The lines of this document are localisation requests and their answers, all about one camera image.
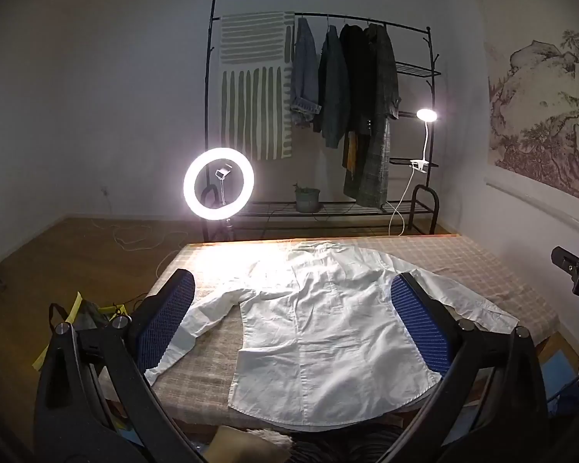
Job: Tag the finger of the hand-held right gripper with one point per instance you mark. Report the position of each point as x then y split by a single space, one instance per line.
565 260

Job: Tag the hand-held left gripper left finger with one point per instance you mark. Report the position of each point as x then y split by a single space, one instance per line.
166 313

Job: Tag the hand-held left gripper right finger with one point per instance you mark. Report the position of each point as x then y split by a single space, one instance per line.
422 323

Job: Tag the white long-sleeved shirt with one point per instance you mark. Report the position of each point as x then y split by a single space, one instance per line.
318 323

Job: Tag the black metal clothes rack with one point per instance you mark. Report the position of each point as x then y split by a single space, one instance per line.
207 106

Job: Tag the beige plaid blanket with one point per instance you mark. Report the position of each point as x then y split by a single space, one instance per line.
463 260

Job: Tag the dark bag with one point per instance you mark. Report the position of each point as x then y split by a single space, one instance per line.
89 313

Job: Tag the yellow strip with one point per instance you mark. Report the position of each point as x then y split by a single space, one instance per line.
76 304

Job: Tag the blue floor mat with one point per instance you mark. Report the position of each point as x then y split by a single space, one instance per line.
562 381

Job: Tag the person's striped clothing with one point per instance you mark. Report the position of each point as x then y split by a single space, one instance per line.
337 446

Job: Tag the phone holder clip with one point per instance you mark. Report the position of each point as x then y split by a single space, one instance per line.
223 172

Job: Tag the beige cushion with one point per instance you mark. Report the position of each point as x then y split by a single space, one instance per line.
246 446

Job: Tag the grey plaid coat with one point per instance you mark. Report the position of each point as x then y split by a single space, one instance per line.
376 164

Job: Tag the yellow garment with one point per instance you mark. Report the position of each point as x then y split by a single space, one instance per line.
351 154

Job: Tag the white clip lamp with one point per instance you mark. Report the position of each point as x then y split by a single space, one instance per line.
427 115

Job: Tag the green striped hanging cloth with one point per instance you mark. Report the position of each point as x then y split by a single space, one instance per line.
251 106

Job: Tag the dark green jacket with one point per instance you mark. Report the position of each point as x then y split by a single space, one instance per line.
333 87

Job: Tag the black coat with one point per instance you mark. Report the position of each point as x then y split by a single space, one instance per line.
357 72

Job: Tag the blue denim jacket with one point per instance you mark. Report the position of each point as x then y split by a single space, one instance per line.
304 72

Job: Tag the landscape wall poster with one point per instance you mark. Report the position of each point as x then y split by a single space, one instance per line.
535 106

